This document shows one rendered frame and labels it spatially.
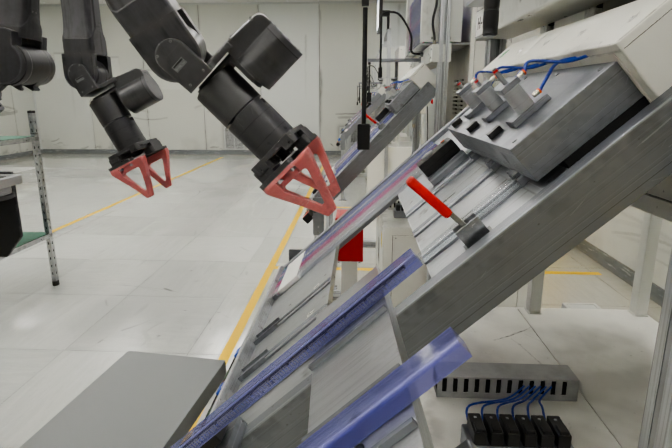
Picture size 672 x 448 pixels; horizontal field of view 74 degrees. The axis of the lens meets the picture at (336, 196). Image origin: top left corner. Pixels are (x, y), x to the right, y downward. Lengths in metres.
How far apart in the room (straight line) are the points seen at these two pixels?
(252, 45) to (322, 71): 8.77
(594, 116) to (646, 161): 0.07
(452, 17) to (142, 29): 1.54
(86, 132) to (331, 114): 5.21
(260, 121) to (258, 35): 0.09
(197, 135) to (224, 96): 9.34
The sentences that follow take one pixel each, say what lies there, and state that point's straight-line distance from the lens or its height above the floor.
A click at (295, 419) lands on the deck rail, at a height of 0.81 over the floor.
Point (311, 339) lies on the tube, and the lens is 0.35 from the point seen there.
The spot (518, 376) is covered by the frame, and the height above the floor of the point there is 0.66.
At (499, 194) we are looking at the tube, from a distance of 0.57.
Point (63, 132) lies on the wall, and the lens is 11.19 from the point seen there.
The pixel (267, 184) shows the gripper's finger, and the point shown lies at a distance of 0.49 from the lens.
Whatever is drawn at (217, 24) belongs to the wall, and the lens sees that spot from 9.77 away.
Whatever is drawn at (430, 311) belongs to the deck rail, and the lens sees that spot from 0.50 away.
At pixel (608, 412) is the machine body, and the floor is 0.62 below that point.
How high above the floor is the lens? 1.17
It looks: 12 degrees down
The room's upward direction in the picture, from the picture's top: straight up
